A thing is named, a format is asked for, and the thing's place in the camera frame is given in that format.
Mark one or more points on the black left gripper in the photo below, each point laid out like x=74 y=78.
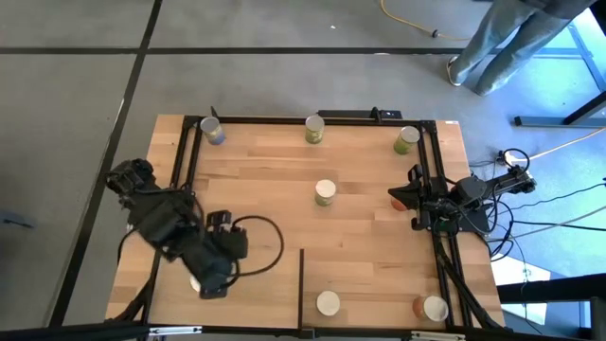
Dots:
x=210 y=270

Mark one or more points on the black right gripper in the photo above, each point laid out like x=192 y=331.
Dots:
x=433 y=196

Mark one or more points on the blue labelled tin can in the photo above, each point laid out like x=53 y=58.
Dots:
x=211 y=129

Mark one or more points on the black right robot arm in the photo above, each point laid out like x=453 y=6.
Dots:
x=473 y=189

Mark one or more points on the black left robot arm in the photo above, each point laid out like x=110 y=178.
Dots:
x=161 y=222

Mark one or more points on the black bar device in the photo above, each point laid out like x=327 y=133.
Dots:
x=350 y=114

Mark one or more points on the white power strip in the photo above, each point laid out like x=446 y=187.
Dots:
x=507 y=158

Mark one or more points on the white sheet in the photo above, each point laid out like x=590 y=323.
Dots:
x=511 y=272

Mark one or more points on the black beam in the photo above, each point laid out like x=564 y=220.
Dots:
x=558 y=286

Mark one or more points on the person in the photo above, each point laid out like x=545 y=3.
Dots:
x=511 y=42

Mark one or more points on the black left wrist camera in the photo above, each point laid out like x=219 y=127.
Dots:
x=214 y=292

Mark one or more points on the silver bracket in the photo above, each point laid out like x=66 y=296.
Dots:
x=438 y=335
x=175 y=330

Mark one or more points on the black aluminium table frame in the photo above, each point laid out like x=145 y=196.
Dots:
x=265 y=120

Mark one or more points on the black desk leg frame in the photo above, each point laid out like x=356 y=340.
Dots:
x=558 y=121

